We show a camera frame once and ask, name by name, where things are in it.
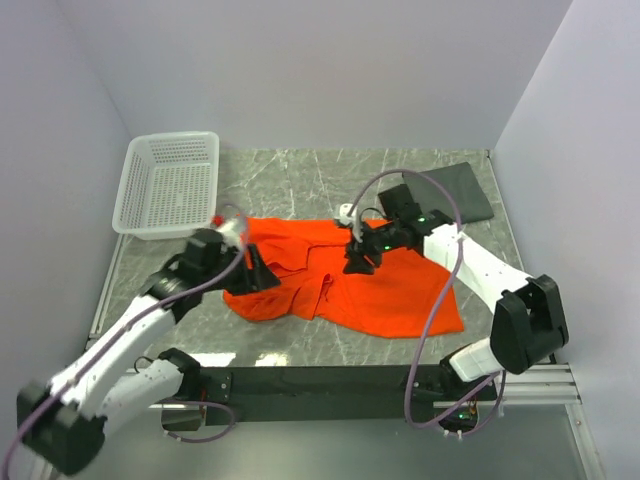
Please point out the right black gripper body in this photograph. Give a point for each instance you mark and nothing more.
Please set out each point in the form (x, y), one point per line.
(375, 242)

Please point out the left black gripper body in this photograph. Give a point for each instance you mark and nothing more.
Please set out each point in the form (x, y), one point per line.
(242, 279)

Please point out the orange t shirt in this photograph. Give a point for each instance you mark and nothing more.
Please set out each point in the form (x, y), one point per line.
(400, 300)

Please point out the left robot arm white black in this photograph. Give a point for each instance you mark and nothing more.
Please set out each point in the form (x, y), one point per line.
(66, 421)

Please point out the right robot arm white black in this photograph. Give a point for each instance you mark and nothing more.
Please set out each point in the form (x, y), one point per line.
(529, 322)

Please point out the white perforated plastic basket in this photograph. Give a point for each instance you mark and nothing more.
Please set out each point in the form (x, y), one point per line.
(168, 185)

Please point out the black base crossbar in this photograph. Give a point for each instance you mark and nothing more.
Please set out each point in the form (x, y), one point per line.
(262, 394)

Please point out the folded dark grey t shirt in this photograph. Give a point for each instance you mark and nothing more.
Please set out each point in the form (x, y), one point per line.
(461, 183)

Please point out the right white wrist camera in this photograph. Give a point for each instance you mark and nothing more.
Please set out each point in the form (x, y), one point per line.
(347, 216)

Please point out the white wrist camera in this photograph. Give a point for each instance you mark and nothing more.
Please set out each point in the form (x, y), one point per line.
(347, 216)
(234, 230)

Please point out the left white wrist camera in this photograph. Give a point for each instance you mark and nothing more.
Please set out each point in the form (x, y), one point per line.
(234, 230)

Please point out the aluminium rail frame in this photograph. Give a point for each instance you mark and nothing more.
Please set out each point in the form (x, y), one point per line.
(544, 383)

